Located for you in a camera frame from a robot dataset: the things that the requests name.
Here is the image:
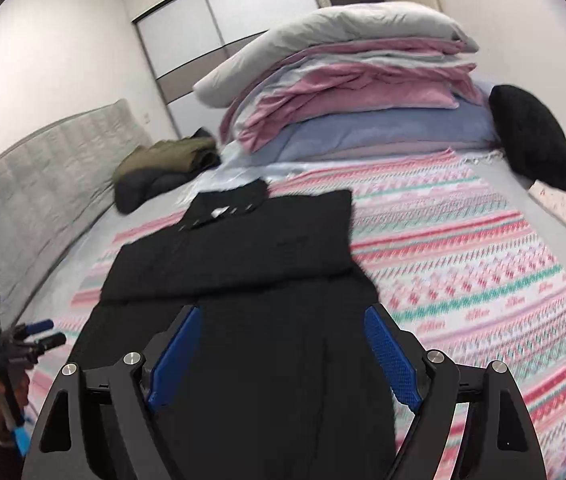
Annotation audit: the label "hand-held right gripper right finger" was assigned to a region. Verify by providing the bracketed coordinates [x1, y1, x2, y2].
[363, 304, 549, 480]

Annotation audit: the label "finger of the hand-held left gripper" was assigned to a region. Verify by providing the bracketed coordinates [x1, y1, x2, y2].
[15, 319, 54, 341]
[28, 332, 67, 359]

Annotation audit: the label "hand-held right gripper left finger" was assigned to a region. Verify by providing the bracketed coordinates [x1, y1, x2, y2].
[22, 304, 204, 480]

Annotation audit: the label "black short-sleeve shirt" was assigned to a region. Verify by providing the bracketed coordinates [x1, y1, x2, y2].
[70, 180, 396, 480]

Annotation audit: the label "striped patterned blanket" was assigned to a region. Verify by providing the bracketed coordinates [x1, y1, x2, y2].
[28, 152, 566, 480]

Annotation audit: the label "grey quilted headboard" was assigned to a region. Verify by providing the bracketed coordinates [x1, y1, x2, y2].
[0, 99, 154, 331]

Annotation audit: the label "olive and navy jackets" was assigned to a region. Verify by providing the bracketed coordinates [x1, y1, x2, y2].
[114, 127, 224, 213]

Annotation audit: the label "olive green jacket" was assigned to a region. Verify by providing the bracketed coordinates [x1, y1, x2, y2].
[113, 137, 219, 183]

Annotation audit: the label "mauve folded blanket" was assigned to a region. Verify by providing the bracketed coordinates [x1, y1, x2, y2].
[308, 140, 464, 162]

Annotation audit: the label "blue folded blanket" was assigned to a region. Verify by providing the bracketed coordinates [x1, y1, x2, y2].
[258, 80, 501, 161]

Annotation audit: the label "stack of folded bedding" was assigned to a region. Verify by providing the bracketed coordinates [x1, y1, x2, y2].
[220, 40, 484, 153]

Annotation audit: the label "white sliding door wardrobe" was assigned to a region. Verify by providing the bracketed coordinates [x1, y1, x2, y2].
[123, 0, 321, 138]

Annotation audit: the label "grey folded duvet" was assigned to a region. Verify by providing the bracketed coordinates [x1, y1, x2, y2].
[193, 5, 480, 108]

